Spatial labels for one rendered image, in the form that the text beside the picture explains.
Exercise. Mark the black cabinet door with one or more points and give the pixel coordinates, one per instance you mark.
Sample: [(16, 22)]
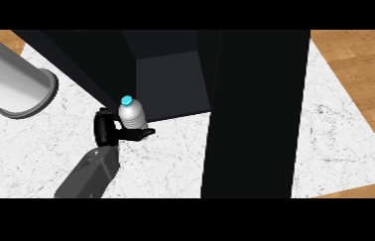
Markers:
[(255, 112)]

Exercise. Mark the clear bottle with blue cap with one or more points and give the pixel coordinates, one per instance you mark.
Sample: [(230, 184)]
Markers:
[(131, 114)]

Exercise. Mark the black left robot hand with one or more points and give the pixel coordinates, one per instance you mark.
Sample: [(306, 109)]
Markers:
[(103, 132)]

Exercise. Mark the black cabinet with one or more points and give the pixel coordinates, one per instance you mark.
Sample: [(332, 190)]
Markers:
[(146, 73)]

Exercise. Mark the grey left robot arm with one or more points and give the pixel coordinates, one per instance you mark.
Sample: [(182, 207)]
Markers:
[(93, 172)]

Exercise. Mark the grey cylindrical appliance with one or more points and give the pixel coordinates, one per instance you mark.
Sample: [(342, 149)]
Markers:
[(22, 86)]

